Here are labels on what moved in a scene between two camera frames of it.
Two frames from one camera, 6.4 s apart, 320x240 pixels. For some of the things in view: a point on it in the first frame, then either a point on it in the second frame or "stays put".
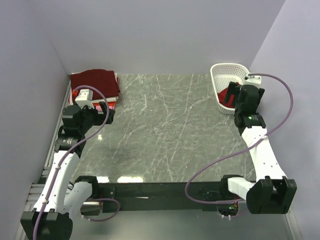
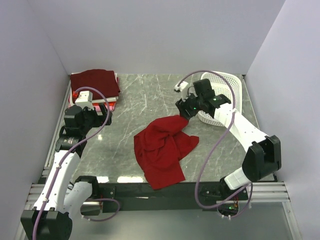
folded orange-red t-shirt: (109, 103) stays put
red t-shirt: (222, 95) -> (158, 147)
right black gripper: (236, 92) -> (186, 107)
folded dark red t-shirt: (105, 80) stays put
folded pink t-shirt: (98, 108) stays put
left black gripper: (100, 114) stays put
